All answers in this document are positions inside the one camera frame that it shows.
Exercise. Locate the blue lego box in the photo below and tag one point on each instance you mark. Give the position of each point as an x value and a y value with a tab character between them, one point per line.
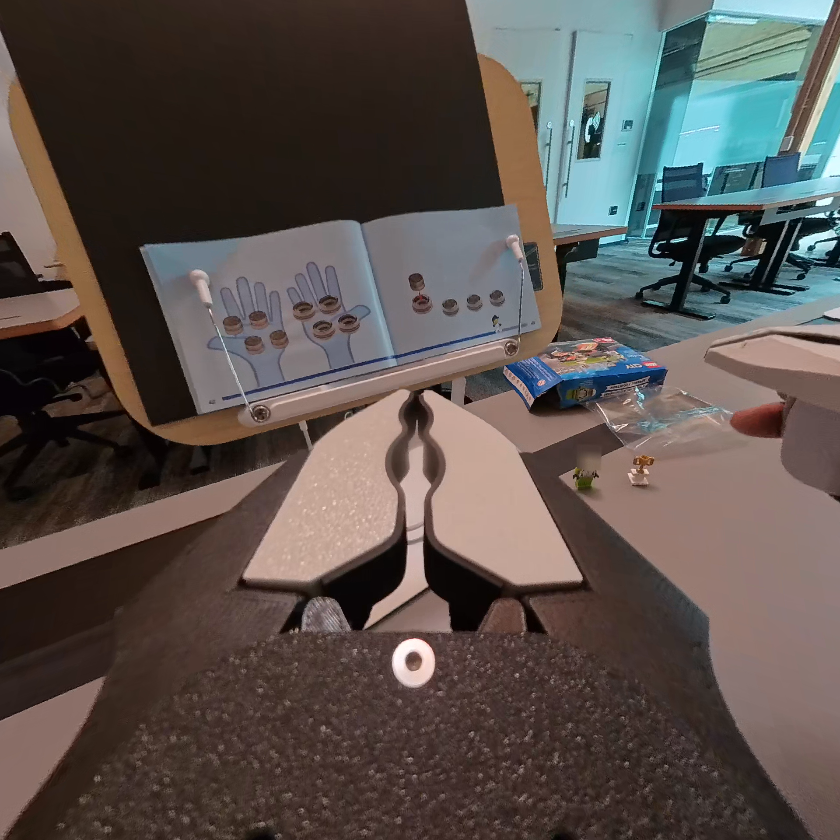
584	370

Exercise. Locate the lego instruction booklet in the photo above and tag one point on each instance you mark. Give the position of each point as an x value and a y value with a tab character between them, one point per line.
355	289

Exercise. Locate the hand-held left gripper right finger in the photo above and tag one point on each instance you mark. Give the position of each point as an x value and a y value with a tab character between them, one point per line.
505	505

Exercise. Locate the black panel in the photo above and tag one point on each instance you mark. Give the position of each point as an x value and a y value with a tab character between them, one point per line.
263	118

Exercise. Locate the long meeting table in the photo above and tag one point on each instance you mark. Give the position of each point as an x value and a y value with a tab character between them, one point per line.
761	204

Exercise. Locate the black office chair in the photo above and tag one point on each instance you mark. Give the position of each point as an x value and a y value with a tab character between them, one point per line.
53	394
683	217
746	197

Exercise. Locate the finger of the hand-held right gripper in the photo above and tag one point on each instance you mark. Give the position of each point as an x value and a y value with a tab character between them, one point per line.
788	361

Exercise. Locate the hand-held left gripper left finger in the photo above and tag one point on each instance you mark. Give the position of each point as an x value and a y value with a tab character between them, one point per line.
328	505

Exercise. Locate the book stand with black board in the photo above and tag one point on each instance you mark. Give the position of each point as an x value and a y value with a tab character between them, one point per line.
525	158

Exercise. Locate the person's right hand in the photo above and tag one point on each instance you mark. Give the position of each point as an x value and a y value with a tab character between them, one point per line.
759	420

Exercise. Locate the clear plastic bag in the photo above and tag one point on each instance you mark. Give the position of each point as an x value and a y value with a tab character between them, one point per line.
663	414

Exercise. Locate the gold lego trophy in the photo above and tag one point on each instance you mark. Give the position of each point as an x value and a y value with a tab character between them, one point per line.
642	470

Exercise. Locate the green lego minifigure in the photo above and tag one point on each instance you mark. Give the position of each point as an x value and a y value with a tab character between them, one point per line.
586	479

